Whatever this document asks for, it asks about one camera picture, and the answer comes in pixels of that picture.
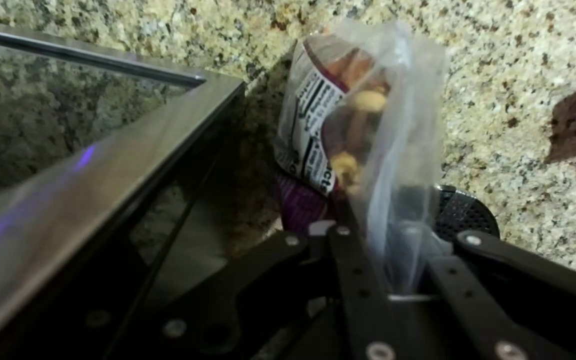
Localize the stainless steel black microwave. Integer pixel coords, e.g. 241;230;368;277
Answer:
0;20;247;360

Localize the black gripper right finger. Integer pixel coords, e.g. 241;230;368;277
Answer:
425;187;576;360

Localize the clear trail mix packet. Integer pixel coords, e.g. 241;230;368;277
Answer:
269;19;452;297

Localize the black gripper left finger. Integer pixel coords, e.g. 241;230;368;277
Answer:
159;199;395;360

